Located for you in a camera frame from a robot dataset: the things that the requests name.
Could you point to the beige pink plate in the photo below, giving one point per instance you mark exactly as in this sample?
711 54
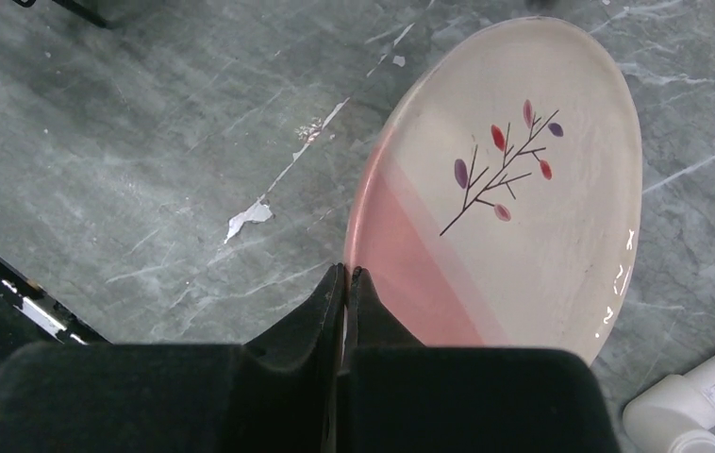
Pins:
501 203

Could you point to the white pvc pipe frame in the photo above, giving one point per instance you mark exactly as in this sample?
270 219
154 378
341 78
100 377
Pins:
676 414

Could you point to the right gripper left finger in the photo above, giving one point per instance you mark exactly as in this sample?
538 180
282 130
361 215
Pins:
272 394

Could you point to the black wire dish rack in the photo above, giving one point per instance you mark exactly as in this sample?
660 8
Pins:
74 7

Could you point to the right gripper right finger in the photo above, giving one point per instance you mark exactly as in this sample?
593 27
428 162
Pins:
396 394

